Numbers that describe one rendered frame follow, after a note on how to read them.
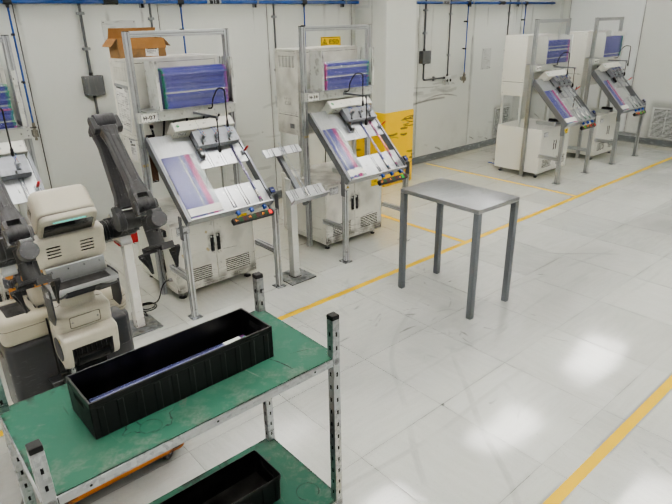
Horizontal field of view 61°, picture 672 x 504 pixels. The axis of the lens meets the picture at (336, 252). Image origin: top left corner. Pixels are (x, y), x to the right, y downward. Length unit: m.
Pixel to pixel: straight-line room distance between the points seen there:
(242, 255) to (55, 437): 3.07
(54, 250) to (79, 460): 1.00
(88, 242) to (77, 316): 0.31
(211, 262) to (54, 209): 2.30
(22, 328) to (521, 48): 6.48
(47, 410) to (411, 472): 1.66
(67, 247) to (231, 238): 2.25
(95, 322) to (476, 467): 1.83
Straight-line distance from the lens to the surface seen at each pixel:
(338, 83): 5.08
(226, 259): 4.53
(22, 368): 2.84
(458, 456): 2.95
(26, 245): 1.98
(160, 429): 1.65
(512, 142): 7.89
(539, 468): 2.98
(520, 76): 7.76
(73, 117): 5.58
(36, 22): 5.49
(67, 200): 2.33
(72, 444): 1.69
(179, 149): 4.25
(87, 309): 2.52
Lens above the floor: 1.95
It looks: 22 degrees down
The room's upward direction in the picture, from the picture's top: 1 degrees counter-clockwise
